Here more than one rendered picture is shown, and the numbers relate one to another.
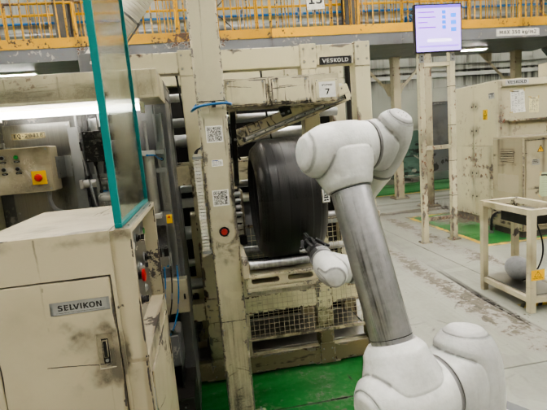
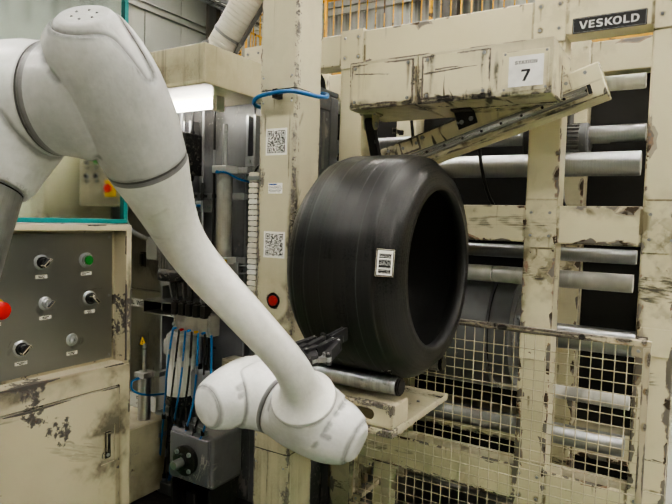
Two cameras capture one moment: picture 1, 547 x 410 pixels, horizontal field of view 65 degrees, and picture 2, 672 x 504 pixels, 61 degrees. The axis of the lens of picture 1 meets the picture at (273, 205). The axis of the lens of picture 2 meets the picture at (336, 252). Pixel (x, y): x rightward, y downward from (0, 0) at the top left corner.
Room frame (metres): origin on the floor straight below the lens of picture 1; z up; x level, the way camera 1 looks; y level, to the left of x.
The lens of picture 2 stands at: (0.83, -0.94, 1.30)
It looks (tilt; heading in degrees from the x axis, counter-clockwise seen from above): 3 degrees down; 40
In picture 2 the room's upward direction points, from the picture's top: 2 degrees clockwise
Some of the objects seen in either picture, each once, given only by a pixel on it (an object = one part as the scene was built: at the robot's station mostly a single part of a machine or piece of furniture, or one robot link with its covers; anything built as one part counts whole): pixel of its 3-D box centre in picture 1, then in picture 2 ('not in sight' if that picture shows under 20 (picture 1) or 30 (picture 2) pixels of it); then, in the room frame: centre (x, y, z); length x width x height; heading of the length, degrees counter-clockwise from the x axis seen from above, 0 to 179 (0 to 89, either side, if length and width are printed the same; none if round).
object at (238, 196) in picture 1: (226, 216); not in sight; (2.43, 0.27, 1.05); 0.20 x 0.15 x 0.30; 99
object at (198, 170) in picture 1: (203, 205); (258, 253); (1.98, 0.33, 1.19); 0.05 x 0.04 x 0.48; 9
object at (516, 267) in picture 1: (522, 250); not in sight; (3.40, -2.00, 0.40); 0.60 x 0.35 x 0.80; 9
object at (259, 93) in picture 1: (279, 93); (456, 85); (2.40, -0.08, 1.71); 0.61 x 0.25 x 0.15; 99
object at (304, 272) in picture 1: (284, 274); (336, 399); (1.95, -0.02, 0.83); 0.36 x 0.09 x 0.06; 99
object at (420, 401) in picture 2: (279, 273); (362, 400); (2.08, 0.00, 0.80); 0.37 x 0.36 x 0.02; 9
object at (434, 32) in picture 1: (437, 28); not in sight; (5.34, -2.11, 2.60); 0.60 x 0.05 x 0.55; 99
